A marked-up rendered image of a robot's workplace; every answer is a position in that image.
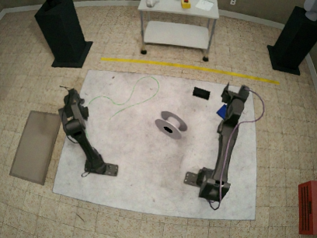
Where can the blue notebook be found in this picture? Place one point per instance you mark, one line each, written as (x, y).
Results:
(221, 112)

